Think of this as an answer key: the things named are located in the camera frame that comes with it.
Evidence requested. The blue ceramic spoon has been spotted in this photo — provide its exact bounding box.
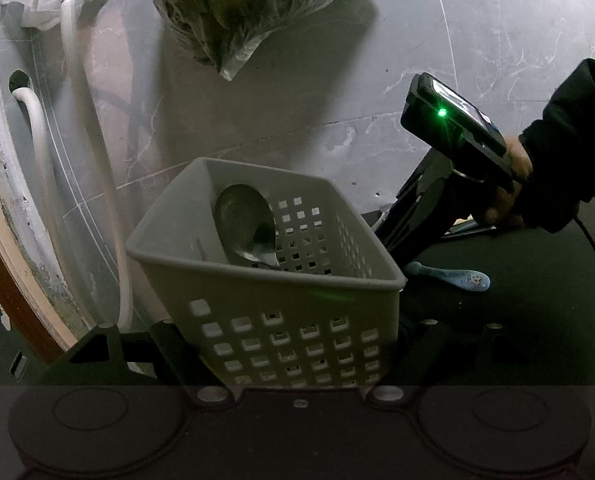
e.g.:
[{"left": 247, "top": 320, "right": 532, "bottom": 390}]
[{"left": 405, "top": 261, "right": 491, "bottom": 292}]

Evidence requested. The grey perforated plastic basket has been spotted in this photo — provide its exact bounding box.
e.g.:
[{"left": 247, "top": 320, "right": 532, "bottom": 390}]
[{"left": 126, "top": 157, "right": 405, "bottom": 388}]

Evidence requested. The large steel ladle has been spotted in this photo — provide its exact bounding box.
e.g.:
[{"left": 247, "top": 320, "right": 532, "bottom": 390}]
[{"left": 214, "top": 184, "right": 280, "bottom": 270}]

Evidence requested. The person's right hand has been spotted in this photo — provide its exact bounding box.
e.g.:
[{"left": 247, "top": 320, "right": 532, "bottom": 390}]
[{"left": 485, "top": 134, "right": 533, "bottom": 229}]

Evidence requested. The long white hose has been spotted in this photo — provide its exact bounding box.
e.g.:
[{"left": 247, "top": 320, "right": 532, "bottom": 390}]
[{"left": 58, "top": 0, "right": 135, "bottom": 332}]

